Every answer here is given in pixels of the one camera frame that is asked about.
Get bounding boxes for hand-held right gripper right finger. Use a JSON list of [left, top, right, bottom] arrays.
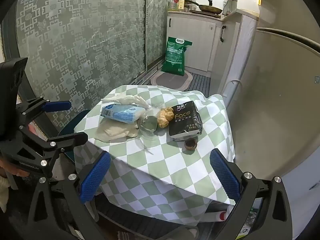
[[209, 149, 312, 240]]

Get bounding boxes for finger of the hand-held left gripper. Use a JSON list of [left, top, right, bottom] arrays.
[[19, 126, 88, 178], [16, 97, 72, 125]]

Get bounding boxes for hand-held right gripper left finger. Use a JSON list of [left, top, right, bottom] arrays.
[[26, 152, 112, 240]]

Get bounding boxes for beige paper towel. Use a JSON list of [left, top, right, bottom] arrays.
[[96, 120, 139, 142]]

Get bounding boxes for person's left hand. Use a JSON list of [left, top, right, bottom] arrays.
[[0, 156, 28, 178]]

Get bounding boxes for white bottle red cap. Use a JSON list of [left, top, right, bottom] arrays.
[[205, 211, 227, 222]]

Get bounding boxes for small brown cup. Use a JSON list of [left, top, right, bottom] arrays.
[[184, 138, 198, 152]]

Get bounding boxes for blue tissue packet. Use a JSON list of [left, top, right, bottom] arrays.
[[100, 104, 146, 124]]

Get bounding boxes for green white checkered tablecloth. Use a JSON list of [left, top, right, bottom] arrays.
[[74, 84, 235, 224]]

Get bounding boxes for wide frosted patterned glass door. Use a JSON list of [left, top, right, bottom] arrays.
[[1, 0, 148, 130]]

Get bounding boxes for white crumpled tissue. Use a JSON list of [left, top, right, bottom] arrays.
[[101, 94, 149, 109]]

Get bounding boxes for black tissue pack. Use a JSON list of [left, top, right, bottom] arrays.
[[168, 101, 203, 140]]

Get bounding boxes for clear plastic bag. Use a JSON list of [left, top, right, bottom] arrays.
[[137, 106, 160, 140]]

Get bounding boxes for ginger root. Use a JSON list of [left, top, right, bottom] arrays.
[[157, 107, 175, 128]]

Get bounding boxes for striped grey floor mat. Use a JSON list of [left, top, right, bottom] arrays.
[[147, 70, 211, 98]]

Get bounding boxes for white refrigerator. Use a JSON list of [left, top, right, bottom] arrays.
[[225, 0, 320, 205]]

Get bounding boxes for oval grey floor mat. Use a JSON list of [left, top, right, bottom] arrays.
[[151, 71, 193, 90]]

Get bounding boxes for green rice bag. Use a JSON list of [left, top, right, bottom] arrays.
[[161, 36, 193, 77]]

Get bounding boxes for grey kitchen cabinets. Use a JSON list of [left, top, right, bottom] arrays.
[[210, 9, 258, 98]]

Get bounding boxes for narrow frosted patterned glass door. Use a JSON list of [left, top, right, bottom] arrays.
[[145, 0, 178, 68]]

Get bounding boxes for frying pan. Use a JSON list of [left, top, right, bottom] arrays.
[[184, 0, 223, 15]]

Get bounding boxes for white cabinet single handle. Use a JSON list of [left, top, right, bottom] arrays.
[[166, 10, 224, 73]]

